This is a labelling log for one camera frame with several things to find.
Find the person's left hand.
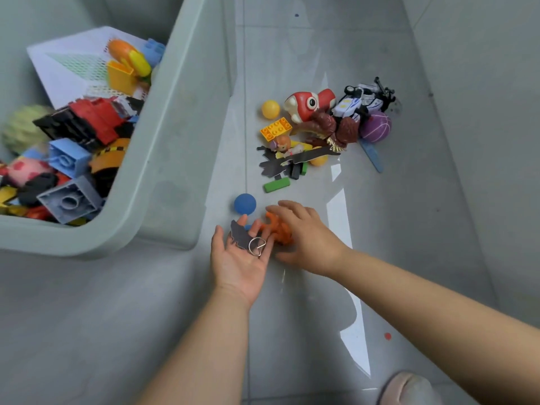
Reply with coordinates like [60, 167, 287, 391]
[210, 214, 275, 311]

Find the person's right hand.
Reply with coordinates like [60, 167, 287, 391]
[266, 200, 352, 278]

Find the orange toy figure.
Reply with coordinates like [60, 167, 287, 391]
[258, 211, 294, 247]

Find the black bat-shaped keychain with ring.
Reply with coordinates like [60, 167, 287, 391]
[229, 220, 267, 258]

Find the person's right forearm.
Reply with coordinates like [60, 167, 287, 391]
[327, 248, 540, 405]

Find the person's left forearm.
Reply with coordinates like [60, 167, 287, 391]
[137, 289, 254, 405]

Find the blue ball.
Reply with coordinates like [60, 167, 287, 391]
[234, 193, 257, 216]

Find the green rectangular block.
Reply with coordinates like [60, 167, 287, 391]
[263, 177, 291, 194]

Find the black cardboard cutout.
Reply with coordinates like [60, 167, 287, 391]
[257, 145, 341, 179]

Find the large grey storage bin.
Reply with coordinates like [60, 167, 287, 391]
[0, 0, 237, 260]

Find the small doll figure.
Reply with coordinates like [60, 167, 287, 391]
[270, 135, 305, 160]

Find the orange studded building brick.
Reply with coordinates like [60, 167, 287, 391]
[260, 117, 293, 142]

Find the blue flat stick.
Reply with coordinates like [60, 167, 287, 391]
[360, 138, 384, 174]

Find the brown monster toy figure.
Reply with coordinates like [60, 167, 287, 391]
[290, 111, 362, 153]

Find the orange black striped toy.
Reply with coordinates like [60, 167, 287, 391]
[89, 138, 131, 174]

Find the red fish toy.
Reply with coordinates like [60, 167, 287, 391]
[283, 89, 336, 124]

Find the grey-blue building brick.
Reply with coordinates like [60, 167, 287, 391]
[37, 175, 105, 225]

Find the purple ball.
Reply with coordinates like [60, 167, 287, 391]
[359, 112, 392, 143]

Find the white toy vehicle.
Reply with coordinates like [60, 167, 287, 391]
[331, 77, 397, 123]

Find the light blue building brick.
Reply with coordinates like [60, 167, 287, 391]
[47, 138, 93, 179]

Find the red toy vehicle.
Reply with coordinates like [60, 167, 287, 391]
[69, 96, 145, 146]

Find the black plush toy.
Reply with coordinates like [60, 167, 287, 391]
[17, 173, 60, 207]

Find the yellow building brick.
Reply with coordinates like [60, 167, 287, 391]
[106, 60, 140, 96]

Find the black toy piece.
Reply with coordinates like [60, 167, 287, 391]
[33, 106, 102, 151]

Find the blue studded building brick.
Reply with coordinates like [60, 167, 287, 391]
[141, 38, 166, 69]

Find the pink spotted toy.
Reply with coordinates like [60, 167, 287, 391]
[0, 157, 55, 188]

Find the orange yellow toy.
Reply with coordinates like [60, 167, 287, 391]
[107, 39, 152, 78]

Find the green textured ball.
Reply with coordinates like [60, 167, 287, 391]
[1, 105, 53, 156]

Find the white mesh basket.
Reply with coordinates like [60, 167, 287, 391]
[26, 26, 153, 110]

